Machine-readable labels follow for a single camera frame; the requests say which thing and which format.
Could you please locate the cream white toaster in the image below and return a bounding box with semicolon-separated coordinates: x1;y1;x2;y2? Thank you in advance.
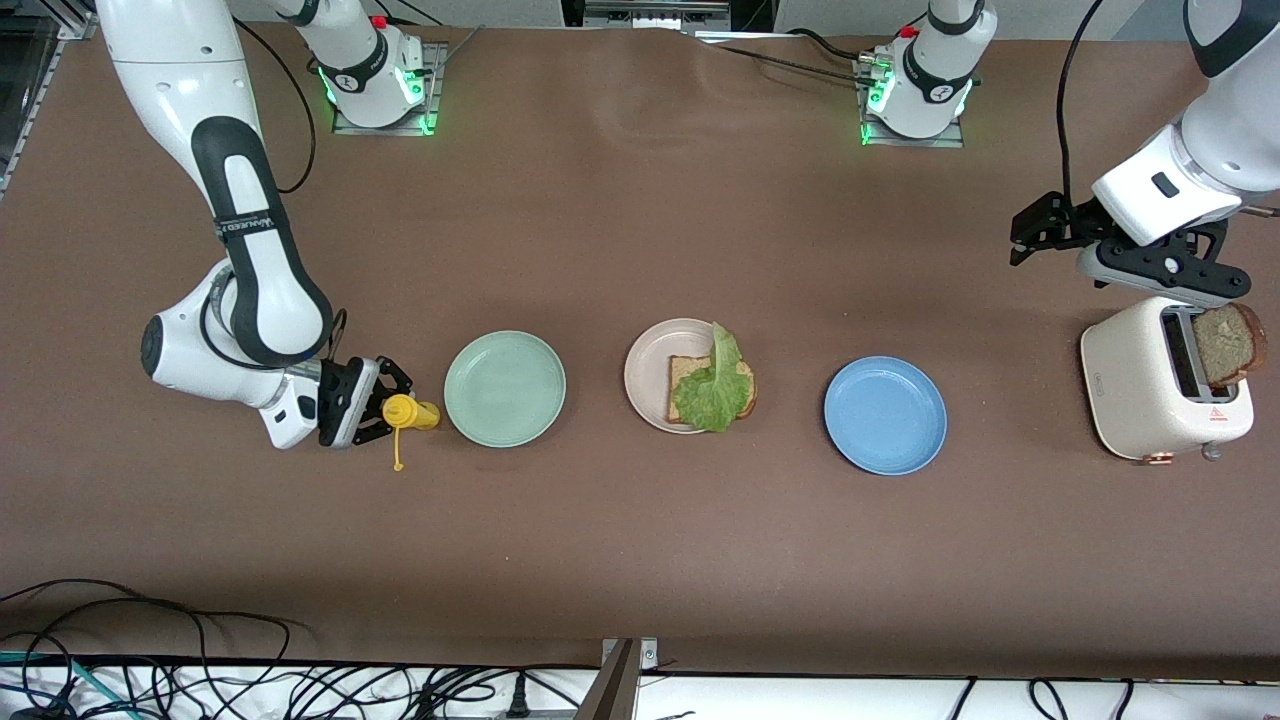
1080;296;1255;465

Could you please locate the white cable shelf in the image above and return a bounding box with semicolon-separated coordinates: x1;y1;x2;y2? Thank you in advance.
0;660;1280;720

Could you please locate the brown bread slice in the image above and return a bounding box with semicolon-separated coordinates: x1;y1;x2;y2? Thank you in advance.
1192;302;1269;391
667;355;758;424

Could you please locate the grey metal side frame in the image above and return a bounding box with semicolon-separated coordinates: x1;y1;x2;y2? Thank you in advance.
0;0;101;201

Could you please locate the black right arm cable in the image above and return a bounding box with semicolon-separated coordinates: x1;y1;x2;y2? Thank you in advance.
198;15;349;373

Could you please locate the long black looped cable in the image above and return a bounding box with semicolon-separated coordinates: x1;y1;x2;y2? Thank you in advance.
0;578;316;666

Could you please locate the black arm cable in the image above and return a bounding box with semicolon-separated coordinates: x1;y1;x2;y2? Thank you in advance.
1053;0;1109;201
198;15;349;373

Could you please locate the pale green round plate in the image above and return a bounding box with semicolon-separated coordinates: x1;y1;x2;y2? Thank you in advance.
443;330;567;449

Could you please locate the beige round plate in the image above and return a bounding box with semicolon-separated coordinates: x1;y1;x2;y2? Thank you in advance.
623;318;746;435

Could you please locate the black braided table cable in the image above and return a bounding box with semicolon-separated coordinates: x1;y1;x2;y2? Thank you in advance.
690;28;881;81

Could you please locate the yellow mustard squeeze bottle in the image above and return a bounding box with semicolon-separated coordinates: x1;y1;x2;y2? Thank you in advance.
383;393;441;471

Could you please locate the green lettuce leaf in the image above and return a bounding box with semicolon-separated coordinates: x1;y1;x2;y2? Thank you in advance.
672;321;749;434

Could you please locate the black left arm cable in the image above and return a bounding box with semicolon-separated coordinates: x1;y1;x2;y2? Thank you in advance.
1053;0;1109;201

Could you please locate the teal cable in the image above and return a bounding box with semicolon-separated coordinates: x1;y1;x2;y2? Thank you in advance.
0;650;116;720

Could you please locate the grey metal bracket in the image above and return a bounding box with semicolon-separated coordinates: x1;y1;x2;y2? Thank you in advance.
575;637;661;720

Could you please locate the blue round plate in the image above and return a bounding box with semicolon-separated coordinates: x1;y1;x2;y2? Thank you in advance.
824;356;948;476

